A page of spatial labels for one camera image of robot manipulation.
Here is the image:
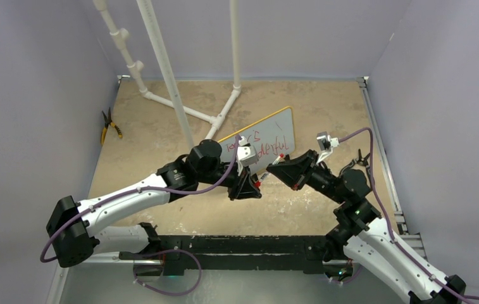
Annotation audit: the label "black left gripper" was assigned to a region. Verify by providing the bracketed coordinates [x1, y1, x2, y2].
[197, 159, 261, 200]

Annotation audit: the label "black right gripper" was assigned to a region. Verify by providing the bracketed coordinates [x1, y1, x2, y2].
[266, 149, 345, 204]

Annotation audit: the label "yellow-framed whiteboard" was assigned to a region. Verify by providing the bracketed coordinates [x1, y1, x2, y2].
[219, 106, 296, 174]

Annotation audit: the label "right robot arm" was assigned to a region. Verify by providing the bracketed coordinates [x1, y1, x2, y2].
[266, 150, 466, 303]

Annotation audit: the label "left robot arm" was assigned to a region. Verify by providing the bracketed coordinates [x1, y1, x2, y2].
[40, 137, 261, 268]

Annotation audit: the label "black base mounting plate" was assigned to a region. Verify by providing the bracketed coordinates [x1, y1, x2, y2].
[119, 223, 348, 276]

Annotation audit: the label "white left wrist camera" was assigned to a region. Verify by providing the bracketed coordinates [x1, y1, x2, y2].
[236, 136, 259, 174]

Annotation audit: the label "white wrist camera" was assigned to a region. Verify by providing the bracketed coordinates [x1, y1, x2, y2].
[236, 136, 259, 174]
[316, 132, 339, 164]

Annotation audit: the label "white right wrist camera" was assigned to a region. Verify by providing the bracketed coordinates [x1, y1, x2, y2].
[316, 132, 339, 164]

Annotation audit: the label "black-handled pliers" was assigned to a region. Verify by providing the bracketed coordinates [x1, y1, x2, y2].
[339, 149, 371, 176]

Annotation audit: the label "yellow-handled pliers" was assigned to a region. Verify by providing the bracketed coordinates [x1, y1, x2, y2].
[100, 107, 123, 146]

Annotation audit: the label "white PVC pipe frame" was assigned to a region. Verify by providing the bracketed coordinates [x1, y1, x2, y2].
[93, 1, 242, 147]

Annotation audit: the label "aluminium frame rail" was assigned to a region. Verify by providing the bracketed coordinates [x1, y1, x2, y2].
[46, 234, 139, 304]

